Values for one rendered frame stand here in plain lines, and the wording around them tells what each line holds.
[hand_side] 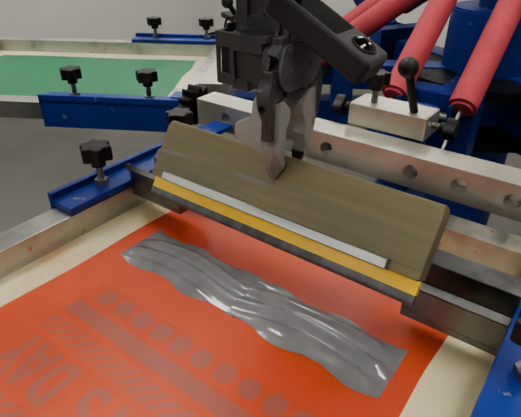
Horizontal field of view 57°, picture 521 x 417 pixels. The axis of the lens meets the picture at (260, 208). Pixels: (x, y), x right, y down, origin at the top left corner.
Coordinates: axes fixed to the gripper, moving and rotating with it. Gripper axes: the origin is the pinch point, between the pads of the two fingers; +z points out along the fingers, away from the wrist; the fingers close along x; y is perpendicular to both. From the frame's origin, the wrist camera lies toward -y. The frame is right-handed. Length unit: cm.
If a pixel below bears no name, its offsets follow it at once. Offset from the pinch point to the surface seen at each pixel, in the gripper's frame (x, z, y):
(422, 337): 2.1, 13.8, -18.3
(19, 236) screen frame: 19.4, 10.2, 26.7
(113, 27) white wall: -264, 70, 381
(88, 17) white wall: -238, 57, 381
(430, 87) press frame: -49.7, 4.2, 1.7
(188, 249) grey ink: 6.2, 13.0, 11.0
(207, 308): 12.2, 13.7, 2.3
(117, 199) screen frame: 5.6, 11.1, 25.5
